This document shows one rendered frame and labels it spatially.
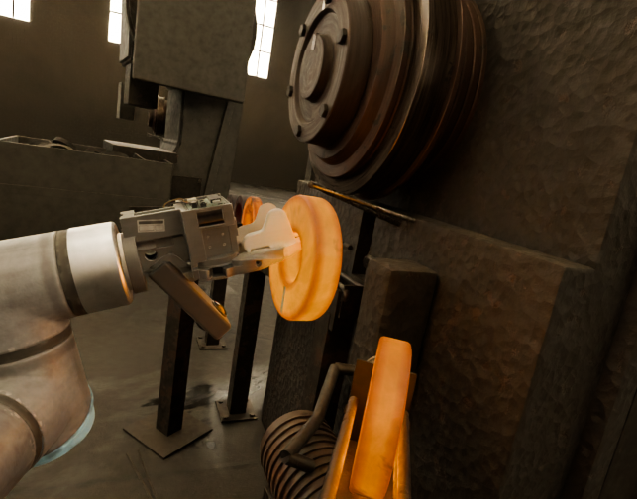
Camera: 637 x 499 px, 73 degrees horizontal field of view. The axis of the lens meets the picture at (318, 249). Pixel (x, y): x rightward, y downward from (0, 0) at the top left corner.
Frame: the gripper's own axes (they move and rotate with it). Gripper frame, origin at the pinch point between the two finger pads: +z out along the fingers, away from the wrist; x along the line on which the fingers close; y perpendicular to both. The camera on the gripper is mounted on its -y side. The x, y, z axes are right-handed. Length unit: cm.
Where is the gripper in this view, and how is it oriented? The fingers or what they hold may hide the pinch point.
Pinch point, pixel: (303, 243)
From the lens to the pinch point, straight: 53.6
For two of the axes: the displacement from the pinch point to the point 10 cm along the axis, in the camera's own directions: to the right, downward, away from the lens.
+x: -3.8, -2.7, 8.9
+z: 9.2, -2.0, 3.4
